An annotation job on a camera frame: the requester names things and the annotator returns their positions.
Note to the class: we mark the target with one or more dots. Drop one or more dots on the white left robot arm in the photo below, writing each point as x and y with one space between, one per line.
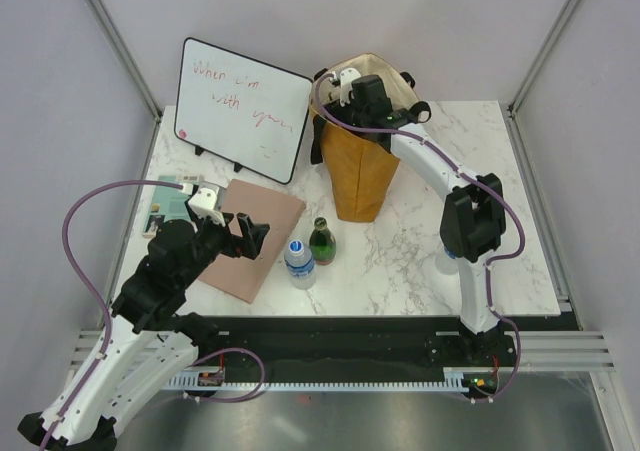
145 342

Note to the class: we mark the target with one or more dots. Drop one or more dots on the teal booklet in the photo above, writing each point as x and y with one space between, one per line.
167 203

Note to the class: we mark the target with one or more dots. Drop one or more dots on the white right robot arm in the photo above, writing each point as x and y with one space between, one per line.
474 214

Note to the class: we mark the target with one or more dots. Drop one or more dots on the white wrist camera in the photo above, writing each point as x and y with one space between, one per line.
205 200
344 79

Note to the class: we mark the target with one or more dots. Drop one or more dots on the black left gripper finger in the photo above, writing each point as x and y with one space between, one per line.
247 226
242 247

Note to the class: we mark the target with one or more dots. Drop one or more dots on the clear water bottle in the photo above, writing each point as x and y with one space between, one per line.
300 264
445 262

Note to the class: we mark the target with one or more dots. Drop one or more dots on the yellow canvas tote bag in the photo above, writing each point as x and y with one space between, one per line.
359 161

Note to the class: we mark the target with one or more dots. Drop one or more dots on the small whiteboard with writing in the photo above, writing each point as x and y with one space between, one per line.
248 112

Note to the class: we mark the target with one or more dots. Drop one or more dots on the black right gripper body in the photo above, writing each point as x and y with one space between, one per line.
348 114

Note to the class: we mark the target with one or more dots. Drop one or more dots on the green glass bottle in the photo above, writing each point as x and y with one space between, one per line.
322 242

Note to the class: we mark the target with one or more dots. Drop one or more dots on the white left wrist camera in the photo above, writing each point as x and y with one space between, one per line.
205 200

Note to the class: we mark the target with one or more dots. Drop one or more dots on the white cable duct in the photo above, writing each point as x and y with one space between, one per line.
193 381

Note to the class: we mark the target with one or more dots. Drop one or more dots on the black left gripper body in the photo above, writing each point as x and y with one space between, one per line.
211 238

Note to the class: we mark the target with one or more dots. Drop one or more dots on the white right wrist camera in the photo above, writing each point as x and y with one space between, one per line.
344 79

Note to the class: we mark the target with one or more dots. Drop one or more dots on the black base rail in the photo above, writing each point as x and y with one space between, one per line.
356 349

